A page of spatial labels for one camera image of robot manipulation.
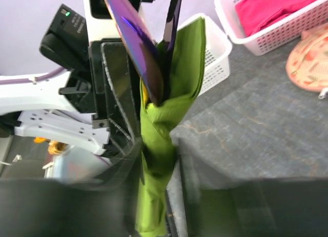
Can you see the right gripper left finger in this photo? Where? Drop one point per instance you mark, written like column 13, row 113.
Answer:
column 102, row 206

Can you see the floral fabric pouch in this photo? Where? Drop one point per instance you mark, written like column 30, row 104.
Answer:
column 306, row 66

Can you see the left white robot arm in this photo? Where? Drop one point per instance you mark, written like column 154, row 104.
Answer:
column 31, row 105

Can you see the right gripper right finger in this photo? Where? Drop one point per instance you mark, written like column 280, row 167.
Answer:
column 218, row 205

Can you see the iridescent gold spoon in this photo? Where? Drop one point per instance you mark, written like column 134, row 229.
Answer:
column 139, row 45

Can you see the white basket with pink cloth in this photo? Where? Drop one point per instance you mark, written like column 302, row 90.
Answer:
column 275, row 35

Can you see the green paper napkin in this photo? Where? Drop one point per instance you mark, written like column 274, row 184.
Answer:
column 158, row 152

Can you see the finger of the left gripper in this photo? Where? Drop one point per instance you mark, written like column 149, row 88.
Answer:
column 120, row 106

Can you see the empty white plastic basket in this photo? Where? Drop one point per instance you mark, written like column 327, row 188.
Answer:
column 218, row 48

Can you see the pink cloth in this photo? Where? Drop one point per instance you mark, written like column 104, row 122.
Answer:
column 256, row 15

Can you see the iridescent knife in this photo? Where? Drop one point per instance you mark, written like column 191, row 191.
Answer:
column 170, row 31

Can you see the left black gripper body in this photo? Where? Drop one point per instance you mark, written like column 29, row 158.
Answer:
column 86, row 92

